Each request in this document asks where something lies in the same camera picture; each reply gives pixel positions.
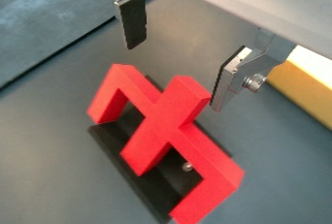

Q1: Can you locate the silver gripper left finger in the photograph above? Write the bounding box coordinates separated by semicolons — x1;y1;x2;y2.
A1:
113;0;146;49

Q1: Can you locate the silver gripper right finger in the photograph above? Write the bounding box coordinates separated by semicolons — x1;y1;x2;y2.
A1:
210;30;295;112

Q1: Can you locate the red cross-shaped block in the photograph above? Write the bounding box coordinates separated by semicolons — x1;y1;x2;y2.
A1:
88;64;243;224

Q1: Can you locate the yellow base board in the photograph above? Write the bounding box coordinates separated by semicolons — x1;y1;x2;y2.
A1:
267;46;332;131

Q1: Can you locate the black block holder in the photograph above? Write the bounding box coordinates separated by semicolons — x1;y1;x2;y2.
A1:
87;76;231;224

